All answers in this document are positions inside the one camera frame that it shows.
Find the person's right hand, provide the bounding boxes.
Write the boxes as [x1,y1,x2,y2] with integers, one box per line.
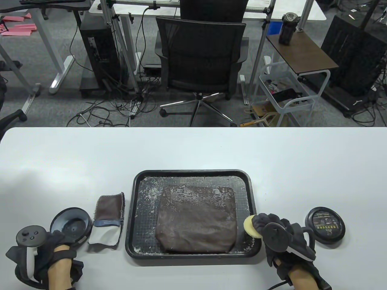
[252,213,317,280]

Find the person's left hand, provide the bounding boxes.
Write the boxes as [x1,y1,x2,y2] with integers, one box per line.
[33,230,76,284]

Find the black round hand tracker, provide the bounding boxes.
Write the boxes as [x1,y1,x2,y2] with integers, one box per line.
[262,222,317,262]
[5,225,48,286]

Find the black leather care cream jar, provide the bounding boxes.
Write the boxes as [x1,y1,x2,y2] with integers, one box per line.
[49,207,93,247]

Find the yellow round sponge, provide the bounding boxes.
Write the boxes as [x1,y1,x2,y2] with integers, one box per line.
[243,214,262,239]

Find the black round jar lid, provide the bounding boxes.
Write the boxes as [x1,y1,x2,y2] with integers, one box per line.
[304,207,346,245]

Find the brown microfibre cloth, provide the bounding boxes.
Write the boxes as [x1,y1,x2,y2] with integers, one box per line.
[87,192,125,247]

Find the brown leather bag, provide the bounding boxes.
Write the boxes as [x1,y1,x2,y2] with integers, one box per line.
[155,185,238,254]

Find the black plastic tray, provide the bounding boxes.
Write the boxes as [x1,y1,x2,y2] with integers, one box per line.
[125,169,262,266]

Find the person's left forearm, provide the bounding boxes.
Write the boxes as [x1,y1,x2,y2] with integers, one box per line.
[47,245,73,290]

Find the person's right forearm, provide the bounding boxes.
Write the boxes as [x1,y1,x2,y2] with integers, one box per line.
[287,266,321,290]

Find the cardboard box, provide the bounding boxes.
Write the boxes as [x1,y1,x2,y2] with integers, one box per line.
[251,103,288,127]

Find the white metal trolley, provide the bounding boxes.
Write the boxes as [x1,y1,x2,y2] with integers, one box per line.
[251,56,331,127]

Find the flat black device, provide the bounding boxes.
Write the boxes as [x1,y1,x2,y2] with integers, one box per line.
[272,89,303,103]

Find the white power strip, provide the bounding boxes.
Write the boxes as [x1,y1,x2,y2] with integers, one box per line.
[128,101,142,118]

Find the white desk leg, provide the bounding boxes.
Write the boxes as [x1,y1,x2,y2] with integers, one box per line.
[0,42,42,114]

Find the brown wooden trolley top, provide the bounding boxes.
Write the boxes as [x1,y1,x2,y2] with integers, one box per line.
[266,30,339,76]

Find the black computer tower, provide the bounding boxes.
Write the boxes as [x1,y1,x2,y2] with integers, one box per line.
[79,23,121,97]

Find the dark desk with white legs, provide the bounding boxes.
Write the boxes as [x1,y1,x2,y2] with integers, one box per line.
[0,0,93,95]

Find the black equipment case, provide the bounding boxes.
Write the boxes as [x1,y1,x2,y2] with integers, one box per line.
[302,15,387,118]

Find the pink sheets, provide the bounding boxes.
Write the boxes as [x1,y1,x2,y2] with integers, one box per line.
[0,24,37,37]

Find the black mesh office chair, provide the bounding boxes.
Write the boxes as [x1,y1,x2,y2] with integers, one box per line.
[156,17,249,127]

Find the black water bottle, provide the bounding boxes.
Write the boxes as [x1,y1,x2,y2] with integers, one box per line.
[278,12,300,46]

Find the pink strip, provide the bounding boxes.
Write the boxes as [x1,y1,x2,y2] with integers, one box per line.
[2,13,32,23]

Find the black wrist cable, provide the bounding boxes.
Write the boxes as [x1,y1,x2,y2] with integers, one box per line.
[268,279,290,290]

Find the black wrist strap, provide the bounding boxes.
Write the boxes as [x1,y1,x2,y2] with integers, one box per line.
[70,258,85,286]
[314,271,332,290]

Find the wooden handle brush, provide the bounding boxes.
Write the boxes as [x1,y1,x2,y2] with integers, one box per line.
[240,113,272,127]

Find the tangled black floor cables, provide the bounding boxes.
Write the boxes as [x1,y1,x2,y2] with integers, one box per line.
[67,94,158,127]

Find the black cable bundle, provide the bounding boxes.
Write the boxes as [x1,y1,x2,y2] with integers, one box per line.
[351,60,387,127]

